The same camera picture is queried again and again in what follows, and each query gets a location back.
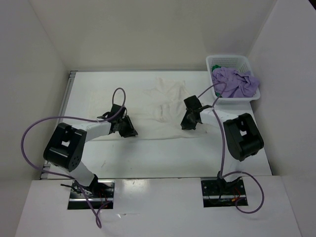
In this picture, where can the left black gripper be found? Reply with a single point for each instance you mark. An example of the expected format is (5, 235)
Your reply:
(130, 131)

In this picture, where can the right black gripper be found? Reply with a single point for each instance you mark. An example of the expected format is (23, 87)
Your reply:
(185, 125)

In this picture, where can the white t shirt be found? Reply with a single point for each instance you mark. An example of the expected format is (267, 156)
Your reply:
(155, 106)

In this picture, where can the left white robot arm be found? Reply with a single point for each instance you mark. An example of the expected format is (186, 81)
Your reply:
(65, 148)

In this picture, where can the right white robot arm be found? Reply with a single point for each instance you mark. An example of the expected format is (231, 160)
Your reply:
(240, 136)

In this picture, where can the purple t shirt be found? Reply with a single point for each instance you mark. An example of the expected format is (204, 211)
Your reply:
(230, 83)

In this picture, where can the green t shirt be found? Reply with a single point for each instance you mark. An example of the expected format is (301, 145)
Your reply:
(215, 67)

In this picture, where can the white plastic laundry basket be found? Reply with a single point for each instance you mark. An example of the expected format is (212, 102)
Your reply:
(237, 62)

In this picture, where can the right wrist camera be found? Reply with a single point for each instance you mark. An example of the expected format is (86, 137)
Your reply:
(192, 103)

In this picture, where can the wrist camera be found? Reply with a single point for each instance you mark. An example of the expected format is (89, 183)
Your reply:
(192, 103)
(117, 112)

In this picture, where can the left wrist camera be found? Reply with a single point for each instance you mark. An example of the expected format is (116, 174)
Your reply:
(117, 112)

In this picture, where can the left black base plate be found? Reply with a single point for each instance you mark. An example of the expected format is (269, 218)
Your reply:
(103, 198)

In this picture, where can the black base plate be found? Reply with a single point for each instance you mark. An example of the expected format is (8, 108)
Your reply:
(103, 198)
(216, 193)

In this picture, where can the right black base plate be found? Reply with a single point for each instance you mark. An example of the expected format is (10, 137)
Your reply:
(216, 193)

